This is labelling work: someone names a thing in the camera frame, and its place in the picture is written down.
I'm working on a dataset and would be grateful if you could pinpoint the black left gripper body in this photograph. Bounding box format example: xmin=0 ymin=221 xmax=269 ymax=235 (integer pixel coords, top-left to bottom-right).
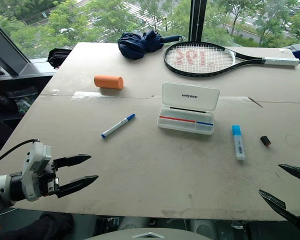
xmin=38 ymin=159 xmax=60 ymax=198

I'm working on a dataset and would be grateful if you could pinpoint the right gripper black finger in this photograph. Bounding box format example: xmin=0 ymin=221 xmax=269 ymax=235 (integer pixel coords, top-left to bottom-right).
xmin=278 ymin=163 xmax=300 ymax=182
xmin=258 ymin=189 xmax=300 ymax=227

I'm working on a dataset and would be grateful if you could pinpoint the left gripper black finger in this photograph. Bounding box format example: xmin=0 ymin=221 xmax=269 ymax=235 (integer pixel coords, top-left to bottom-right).
xmin=55 ymin=174 xmax=99 ymax=199
xmin=52 ymin=154 xmax=92 ymax=171

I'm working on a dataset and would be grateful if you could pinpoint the white translucent pencil case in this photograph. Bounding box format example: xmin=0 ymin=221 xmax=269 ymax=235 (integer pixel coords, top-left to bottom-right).
xmin=156 ymin=82 xmax=221 ymax=137

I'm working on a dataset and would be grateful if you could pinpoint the dark rounded shape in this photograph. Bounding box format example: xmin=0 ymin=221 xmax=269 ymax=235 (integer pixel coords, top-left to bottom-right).
xmin=0 ymin=211 xmax=75 ymax=240

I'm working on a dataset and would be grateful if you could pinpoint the small black and red eraser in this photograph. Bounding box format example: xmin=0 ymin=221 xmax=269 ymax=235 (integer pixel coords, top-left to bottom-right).
xmin=260 ymin=135 xmax=273 ymax=148

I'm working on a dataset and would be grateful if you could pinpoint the blue and white marker pen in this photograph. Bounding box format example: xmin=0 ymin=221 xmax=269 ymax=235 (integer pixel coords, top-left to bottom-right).
xmin=100 ymin=113 xmax=137 ymax=140

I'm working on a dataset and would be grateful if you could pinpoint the blue and white highlighter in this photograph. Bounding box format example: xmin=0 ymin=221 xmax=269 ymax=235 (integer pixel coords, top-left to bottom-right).
xmin=231 ymin=124 xmax=247 ymax=161

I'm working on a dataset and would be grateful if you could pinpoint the clear tape strip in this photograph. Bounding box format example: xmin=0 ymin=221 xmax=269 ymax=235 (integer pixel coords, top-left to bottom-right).
xmin=70 ymin=90 xmax=104 ymax=101

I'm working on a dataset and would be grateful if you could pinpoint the orange foam cylinder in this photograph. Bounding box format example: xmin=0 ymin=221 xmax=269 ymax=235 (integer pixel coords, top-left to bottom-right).
xmin=93 ymin=74 xmax=125 ymax=91

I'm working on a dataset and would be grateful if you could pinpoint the grey robot torso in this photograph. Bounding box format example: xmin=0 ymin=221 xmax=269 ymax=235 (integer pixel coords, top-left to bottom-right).
xmin=84 ymin=226 xmax=214 ymax=240

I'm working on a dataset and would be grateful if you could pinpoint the black bag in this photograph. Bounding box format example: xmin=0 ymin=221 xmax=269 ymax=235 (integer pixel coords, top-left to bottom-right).
xmin=46 ymin=47 xmax=72 ymax=70

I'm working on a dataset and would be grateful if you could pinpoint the navy blue folded umbrella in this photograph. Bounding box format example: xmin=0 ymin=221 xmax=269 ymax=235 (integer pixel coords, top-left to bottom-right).
xmin=117 ymin=30 xmax=185 ymax=61

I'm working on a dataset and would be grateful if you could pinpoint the black and white tennis racket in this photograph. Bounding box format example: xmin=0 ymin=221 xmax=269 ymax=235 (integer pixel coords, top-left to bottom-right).
xmin=163 ymin=40 xmax=300 ymax=78

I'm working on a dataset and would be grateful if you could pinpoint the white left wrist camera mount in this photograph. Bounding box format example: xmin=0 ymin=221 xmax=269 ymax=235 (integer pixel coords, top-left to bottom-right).
xmin=21 ymin=141 xmax=52 ymax=202

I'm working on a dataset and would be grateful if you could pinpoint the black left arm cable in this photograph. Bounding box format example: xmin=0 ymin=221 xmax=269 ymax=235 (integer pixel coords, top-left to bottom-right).
xmin=0 ymin=138 xmax=40 ymax=168

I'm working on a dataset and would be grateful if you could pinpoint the dark slanted window frame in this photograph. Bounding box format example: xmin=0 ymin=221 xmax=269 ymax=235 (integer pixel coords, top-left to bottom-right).
xmin=0 ymin=16 xmax=57 ymax=81

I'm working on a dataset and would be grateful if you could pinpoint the black window frame pillar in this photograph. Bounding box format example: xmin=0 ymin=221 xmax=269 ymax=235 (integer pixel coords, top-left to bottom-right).
xmin=188 ymin=0 xmax=208 ymax=42

